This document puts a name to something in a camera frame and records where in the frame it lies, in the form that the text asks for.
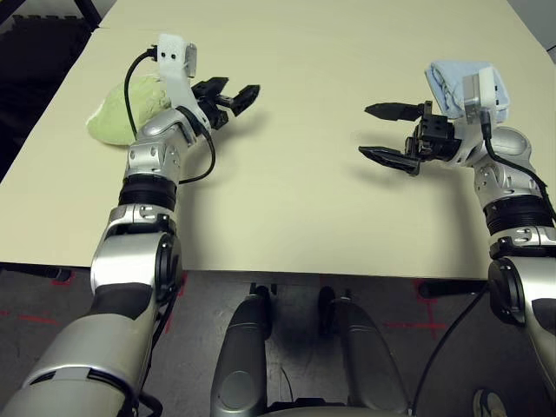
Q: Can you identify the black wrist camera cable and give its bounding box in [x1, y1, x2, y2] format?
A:
[410, 108, 556, 414]
[123, 46, 217, 186]

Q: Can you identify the black metal table frame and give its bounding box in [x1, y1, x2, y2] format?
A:
[73, 0, 103, 31]

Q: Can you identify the green terry towel white trim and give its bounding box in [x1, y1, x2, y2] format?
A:
[86, 74, 173, 147]

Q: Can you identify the grey robot left leg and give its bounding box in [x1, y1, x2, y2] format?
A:
[210, 284, 274, 417]

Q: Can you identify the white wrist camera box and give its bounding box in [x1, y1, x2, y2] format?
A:
[156, 33, 209, 144]
[451, 67, 501, 166]

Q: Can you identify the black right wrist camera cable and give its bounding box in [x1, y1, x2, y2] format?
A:
[410, 108, 556, 414]

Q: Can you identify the grey robot leg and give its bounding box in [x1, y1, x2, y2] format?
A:
[210, 284, 274, 417]
[319, 286, 409, 416]

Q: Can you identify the black foam floor mat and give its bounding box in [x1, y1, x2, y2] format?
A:
[0, 15, 92, 175]

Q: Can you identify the grey robot right leg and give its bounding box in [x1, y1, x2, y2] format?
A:
[319, 286, 409, 416]

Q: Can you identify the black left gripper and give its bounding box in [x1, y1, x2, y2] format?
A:
[192, 76, 262, 131]

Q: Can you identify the beige robot torso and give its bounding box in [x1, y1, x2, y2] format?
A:
[260, 399, 414, 417]

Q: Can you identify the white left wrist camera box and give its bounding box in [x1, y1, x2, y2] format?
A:
[156, 33, 209, 144]

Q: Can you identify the grey bystander shoe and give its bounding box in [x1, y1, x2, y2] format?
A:
[472, 388, 507, 417]

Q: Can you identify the light blue folded towel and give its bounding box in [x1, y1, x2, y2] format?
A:
[424, 59, 512, 125]

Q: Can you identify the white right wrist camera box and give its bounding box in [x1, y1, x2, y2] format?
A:
[451, 67, 501, 166]

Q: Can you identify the black left wrist camera cable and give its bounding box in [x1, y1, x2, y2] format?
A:
[123, 46, 217, 186]

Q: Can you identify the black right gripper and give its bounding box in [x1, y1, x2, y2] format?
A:
[358, 100, 462, 176]

